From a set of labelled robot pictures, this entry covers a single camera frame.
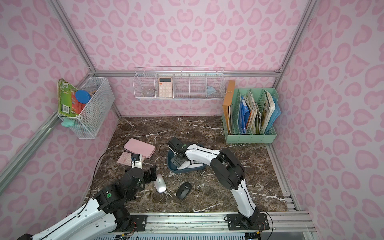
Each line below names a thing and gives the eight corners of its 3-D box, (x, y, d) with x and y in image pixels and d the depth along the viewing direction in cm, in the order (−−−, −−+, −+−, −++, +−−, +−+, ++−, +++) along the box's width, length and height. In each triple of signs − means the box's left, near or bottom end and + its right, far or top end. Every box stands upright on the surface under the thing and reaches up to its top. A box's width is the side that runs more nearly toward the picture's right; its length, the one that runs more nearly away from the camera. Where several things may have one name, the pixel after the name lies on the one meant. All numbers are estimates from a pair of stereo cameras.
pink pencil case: (123, 146, 105) (122, 145, 103) (132, 137, 110) (131, 135, 108) (148, 158, 98) (147, 157, 97) (156, 148, 103) (155, 147, 102)
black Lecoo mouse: (175, 196, 84) (174, 194, 81) (184, 181, 89) (184, 179, 87) (183, 201, 82) (183, 200, 79) (193, 186, 87) (193, 184, 85)
